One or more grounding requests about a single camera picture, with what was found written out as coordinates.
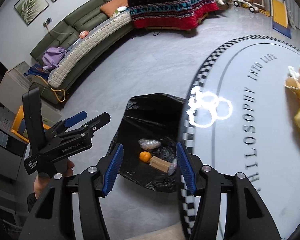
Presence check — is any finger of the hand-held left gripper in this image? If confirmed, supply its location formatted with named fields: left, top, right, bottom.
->
left=44, top=112, right=88, bottom=136
left=52, top=112, right=111, bottom=151

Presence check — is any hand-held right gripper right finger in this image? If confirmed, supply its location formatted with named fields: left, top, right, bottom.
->
left=175, top=142, right=282, bottom=240

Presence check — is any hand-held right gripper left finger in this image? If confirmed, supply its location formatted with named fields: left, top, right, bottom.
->
left=19, top=144, right=124, bottom=240

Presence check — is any small clear plastic piece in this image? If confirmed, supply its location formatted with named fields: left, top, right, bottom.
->
left=167, top=159, right=178, bottom=176

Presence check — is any wooden block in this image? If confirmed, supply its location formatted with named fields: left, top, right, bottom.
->
left=149, top=156, right=172, bottom=172

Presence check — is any orange fruit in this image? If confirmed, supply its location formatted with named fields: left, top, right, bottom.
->
left=139, top=151, right=151, bottom=163

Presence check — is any clear plastic wrap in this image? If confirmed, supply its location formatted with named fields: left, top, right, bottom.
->
left=138, top=138, right=162, bottom=151

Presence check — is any black plastic garbage bag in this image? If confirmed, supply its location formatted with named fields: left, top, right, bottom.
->
left=107, top=93, right=190, bottom=193

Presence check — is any yellow plastic shelf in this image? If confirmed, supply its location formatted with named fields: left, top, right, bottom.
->
left=11, top=104, right=52, bottom=144

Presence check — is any white storage cabinet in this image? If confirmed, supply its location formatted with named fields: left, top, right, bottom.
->
left=0, top=61, right=40, bottom=117

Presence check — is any grey cabinet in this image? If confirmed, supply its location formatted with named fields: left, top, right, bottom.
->
left=0, top=120, right=32, bottom=180

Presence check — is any blue bag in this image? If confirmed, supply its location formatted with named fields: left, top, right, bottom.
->
left=24, top=64, right=50, bottom=77

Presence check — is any purple backpack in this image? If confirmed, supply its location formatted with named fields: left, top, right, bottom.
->
left=42, top=47, right=67, bottom=71

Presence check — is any grey quilted sofa cover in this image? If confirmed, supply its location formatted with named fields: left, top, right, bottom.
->
left=47, top=11, right=133, bottom=89

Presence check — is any dark green sofa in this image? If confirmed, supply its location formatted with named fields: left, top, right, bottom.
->
left=30, top=0, right=150, bottom=103

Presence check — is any palm leaf framed picture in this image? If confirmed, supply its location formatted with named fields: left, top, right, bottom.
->
left=14, top=0, right=50, bottom=25

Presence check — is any orange cushion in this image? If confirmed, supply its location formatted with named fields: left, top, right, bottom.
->
left=100, top=0, right=129, bottom=18

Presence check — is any table with red patterned cloth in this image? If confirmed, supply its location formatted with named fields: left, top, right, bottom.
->
left=127, top=0, right=219, bottom=30

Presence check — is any white toy car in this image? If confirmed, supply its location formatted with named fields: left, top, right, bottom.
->
left=232, top=0, right=260, bottom=13

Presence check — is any yellow blue children's slide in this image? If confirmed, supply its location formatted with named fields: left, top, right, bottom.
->
left=267, top=0, right=297, bottom=38

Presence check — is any yellow cord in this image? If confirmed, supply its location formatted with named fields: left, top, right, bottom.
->
left=51, top=88, right=66, bottom=103

